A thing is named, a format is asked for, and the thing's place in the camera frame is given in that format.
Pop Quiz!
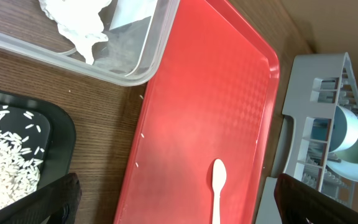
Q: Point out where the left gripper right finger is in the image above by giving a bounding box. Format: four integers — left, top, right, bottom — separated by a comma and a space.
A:
274, 174, 358, 224

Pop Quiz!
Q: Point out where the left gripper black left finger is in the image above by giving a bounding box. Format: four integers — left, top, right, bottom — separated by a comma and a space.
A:
0, 173, 82, 224

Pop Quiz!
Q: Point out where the white rice pile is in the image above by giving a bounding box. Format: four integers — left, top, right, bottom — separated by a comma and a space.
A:
0, 105, 51, 209

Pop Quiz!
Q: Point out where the white plastic spoon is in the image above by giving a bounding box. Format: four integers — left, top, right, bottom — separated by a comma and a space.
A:
211, 159, 227, 224

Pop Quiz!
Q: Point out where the light blue bowl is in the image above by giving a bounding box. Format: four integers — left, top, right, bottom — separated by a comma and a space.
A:
311, 105, 358, 153

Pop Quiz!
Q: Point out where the white napkin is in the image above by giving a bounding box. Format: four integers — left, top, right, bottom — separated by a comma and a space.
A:
39, 0, 111, 65

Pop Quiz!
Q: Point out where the light blue plate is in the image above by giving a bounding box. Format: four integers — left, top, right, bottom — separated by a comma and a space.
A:
327, 161, 358, 182

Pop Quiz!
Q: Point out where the grey dishwasher rack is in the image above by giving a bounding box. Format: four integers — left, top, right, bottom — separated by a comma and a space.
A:
255, 53, 358, 223

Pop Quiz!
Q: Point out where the black plastic tray bin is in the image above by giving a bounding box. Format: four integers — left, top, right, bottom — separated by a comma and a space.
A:
0, 91, 76, 191

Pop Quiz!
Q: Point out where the red serving tray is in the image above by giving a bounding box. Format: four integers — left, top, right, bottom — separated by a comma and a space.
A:
114, 0, 280, 223

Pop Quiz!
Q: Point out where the clear plastic bin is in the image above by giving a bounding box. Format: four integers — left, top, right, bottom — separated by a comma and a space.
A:
0, 0, 179, 86

